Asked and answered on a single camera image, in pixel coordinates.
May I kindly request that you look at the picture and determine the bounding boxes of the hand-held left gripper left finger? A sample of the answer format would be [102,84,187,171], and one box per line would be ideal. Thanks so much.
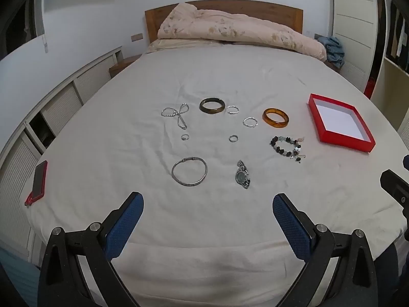
[38,192,144,307]

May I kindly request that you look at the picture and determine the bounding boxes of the person's blue trousers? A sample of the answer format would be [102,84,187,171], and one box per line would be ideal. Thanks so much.
[0,249,39,307]

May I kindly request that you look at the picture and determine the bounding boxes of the open wardrobe shelving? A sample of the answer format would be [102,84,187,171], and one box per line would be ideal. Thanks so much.
[371,0,409,135]

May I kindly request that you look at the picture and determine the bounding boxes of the black beaded bracelet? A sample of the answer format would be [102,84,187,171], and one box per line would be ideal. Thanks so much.
[270,136,307,163]

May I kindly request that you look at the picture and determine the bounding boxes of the hanging clothes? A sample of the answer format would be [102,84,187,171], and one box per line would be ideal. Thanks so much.
[388,3,409,60]

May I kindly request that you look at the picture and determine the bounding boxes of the white wardrobe door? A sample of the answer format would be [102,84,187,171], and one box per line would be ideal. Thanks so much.
[332,0,384,93]

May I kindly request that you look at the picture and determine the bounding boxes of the blue cloth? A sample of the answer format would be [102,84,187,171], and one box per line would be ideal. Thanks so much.
[317,37,346,68]

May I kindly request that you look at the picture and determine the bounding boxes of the wooden nightstand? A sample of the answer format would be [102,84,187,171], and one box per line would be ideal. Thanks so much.
[109,55,141,79]

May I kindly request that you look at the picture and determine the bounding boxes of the silver wristwatch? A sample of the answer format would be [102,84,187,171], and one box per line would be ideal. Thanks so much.
[235,160,251,189]

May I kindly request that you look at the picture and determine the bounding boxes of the red jewelry box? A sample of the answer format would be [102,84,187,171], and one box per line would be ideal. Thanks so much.
[308,94,376,153]

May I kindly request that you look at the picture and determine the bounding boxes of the bed with white sheet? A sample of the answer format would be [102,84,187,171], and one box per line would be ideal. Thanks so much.
[26,43,406,307]

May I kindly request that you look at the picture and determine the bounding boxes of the wooden headboard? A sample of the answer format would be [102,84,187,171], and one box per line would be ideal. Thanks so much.
[145,1,303,43]

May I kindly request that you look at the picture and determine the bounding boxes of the silver bangle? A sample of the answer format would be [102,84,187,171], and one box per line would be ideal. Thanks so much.
[172,157,208,187]

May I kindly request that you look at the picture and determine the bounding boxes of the white slatted cabinet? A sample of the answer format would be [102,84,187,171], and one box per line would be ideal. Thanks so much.
[0,46,123,263]

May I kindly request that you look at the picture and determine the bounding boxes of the amber bangle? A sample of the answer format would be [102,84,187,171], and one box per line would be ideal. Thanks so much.
[263,108,290,128]

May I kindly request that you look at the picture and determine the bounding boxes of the phone in red case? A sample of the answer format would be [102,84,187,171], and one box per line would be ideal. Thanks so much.
[25,160,48,206]

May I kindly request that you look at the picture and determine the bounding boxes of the dark green bangle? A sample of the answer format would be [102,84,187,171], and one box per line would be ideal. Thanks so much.
[199,97,225,114]

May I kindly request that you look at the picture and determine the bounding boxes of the beige pillow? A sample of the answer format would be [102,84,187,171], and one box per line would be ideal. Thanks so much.
[146,38,224,53]

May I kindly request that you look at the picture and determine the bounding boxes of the pink floral quilt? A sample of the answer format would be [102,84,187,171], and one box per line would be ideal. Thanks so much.
[157,3,327,61]

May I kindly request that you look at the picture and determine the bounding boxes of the silver chain necklace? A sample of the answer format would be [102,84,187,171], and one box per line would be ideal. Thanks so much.
[161,104,190,130]

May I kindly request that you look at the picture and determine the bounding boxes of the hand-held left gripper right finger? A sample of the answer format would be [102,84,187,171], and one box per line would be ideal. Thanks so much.
[272,193,389,307]

